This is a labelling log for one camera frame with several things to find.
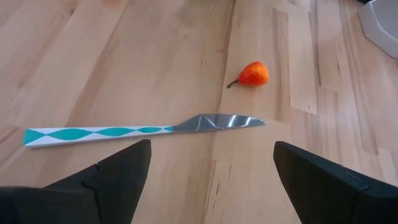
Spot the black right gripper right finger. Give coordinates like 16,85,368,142
273,141,398,224

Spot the knife with teal white handle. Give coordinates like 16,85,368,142
23,113,267,149

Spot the small orange pepper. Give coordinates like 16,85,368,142
226,60,270,89

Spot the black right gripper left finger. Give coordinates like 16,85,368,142
0,139,152,224

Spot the white hexagonal plant pot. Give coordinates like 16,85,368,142
357,0,398,59

